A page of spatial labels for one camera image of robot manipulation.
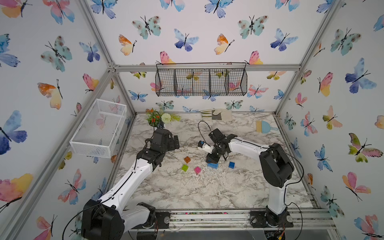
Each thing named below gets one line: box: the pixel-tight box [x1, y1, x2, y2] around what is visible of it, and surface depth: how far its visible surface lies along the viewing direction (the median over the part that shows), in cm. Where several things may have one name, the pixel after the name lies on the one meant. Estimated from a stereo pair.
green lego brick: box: [181, 164, 190, 172], surface depth 93 cm
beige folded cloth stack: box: [200, 108, 232, 121], surface depth 121 cm
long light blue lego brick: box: [207, 163, 219, 169], surface depth 93 cm
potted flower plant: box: [145, 108, 182, 128], surface depth 99 cm
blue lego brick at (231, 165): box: [228, 161, 236, 169], surface depth 93 cm
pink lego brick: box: [194, 166, 202, 175], surface depth 92 cm
